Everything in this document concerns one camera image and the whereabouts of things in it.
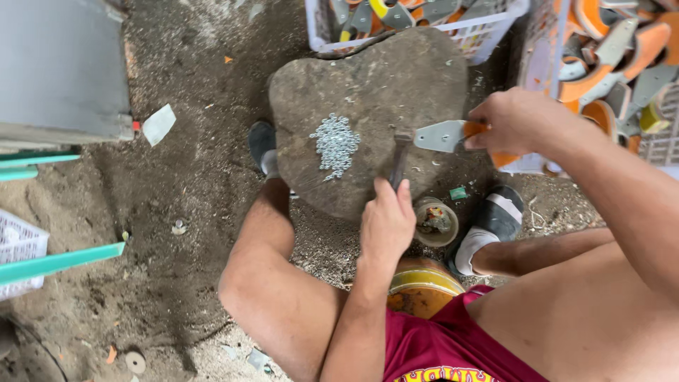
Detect person's left hand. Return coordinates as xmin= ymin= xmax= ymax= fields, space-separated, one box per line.
xmin=359 ymin=177 xmax=418 ymax=262

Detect person's right hand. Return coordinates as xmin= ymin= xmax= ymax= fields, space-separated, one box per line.
xmin=464 ymin=87 xmax=553 ymax=158

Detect metal blade with orange handle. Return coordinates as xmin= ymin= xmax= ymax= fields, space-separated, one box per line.
xmin=414 ymin=119 xmax=522 ymax=170

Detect small metal hammer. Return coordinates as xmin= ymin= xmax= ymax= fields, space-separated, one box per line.
xmin=389 ymin=127 xmax=418 ymax=192

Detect small tin with scraps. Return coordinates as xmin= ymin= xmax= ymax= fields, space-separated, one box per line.
xmin=414 ymin=197 xmax=460 ymax=248

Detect yellow orange drum seat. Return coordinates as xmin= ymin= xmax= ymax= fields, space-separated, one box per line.
xmin=386 ymin=258 xmax=466 ymax=320

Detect person's right black sandal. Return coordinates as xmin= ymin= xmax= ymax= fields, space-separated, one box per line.
xmin=445 ymin=185 xmax=525 ymax=277

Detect person's black sandal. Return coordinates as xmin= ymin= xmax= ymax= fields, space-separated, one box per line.
xmin=248 ymin=121 xmax=280 ymax=179
xmin=445 ymin=185 xmax=525 ymax=277

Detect pile of small metal rivets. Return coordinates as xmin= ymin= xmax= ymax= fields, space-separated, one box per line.
xmin=309 ymin=112 xmax=361 ymax=182

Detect white crate of blades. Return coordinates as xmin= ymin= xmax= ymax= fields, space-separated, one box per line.
xmin=305 ymin=0 xmax=531 ymax=66

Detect person's left leg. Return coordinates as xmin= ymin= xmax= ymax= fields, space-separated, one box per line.
xmin=217 ymin=178 xmax=348 ymax=382

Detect person's leg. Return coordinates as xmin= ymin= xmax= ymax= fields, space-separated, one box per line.
xmin=467 ymin=228 xmax=679 ymax=382
xmin=217 ymin=178 xmax=348 ymax=382

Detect person's maroon shorts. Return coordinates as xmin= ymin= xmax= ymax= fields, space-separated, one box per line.
xmin=382 ymin=285 xmax=551 ymax=382

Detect large flat grey stone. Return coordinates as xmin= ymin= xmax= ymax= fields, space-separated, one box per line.
xmin=268 ymin=28 xmax=470 ymax=222

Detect person's left black sandal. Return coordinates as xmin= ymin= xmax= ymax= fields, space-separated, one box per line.
xmin=248 ymin=121 xmax=280 ymax=179

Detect rusty bent rod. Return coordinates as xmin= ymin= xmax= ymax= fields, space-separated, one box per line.
xmin=317 ymin=30 xmax=397 ymax=60

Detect person's right leg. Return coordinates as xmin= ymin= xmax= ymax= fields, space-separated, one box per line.
xmin=467 ymin=228 xmax=679 ymax=382

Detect white paper scrap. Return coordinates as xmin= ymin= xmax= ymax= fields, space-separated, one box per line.
xmin=142 ymin=103 xmax=177 ymax=147

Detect round grey disc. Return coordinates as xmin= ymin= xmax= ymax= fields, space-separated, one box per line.
xmin=124 ymin=350 xmax=147 ymax=375

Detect teal bar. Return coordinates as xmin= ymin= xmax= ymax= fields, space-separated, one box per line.
xmin=0 ymin=242 xmax=126 ymax=288
xmin=0 ymin=151 xmax=82 ymax=169
xmin=0 ymin=166 xmax=39 ymax=182

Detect grey metal cabinet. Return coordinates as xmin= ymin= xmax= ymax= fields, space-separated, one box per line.
xmin=0 ymin=0 xmax=135 ymax=153

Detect white plastic basket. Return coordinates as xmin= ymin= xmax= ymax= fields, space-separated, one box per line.
xmin=0 ymin=208 xmax=51 ymax=302

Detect wire crate of orange-handled blades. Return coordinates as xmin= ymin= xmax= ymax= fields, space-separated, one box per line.
xmin=499 ymin=0 xmax=679 ymax=178

